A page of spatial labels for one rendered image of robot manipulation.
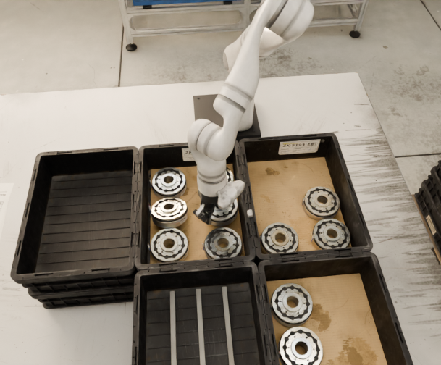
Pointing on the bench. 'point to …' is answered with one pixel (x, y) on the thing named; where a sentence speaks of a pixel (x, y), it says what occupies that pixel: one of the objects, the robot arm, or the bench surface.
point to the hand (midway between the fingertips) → (213, 213)
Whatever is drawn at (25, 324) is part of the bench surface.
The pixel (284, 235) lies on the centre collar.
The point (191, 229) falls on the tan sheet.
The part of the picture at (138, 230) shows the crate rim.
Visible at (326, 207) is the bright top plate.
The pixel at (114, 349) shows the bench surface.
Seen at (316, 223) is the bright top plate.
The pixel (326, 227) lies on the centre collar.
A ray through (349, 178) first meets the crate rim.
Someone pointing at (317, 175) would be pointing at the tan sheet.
